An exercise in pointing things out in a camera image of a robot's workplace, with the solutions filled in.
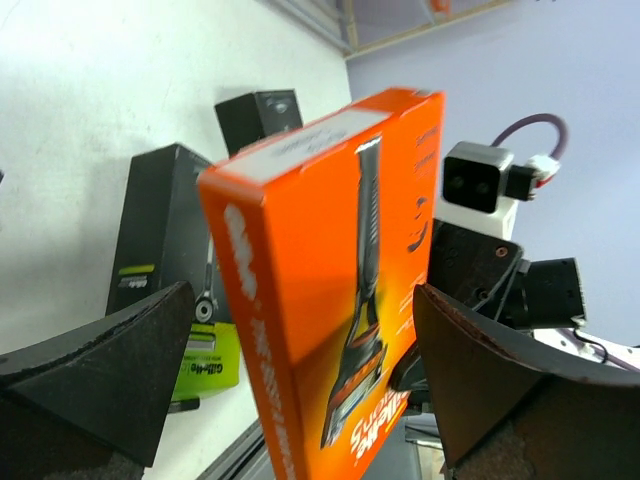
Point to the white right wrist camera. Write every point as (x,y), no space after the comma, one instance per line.
(482,186)

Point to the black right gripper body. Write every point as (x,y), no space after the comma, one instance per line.
(490,276)

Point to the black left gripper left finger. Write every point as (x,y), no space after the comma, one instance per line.
(91,403)

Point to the orange Gillette razor box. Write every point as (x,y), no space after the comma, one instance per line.
(321,235)

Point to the black green razor box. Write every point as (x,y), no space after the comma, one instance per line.
(164,238)
(254,116)

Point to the cream metal wire shelf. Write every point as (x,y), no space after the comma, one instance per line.
(358,28)

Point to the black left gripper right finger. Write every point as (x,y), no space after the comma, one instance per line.
(510,407)

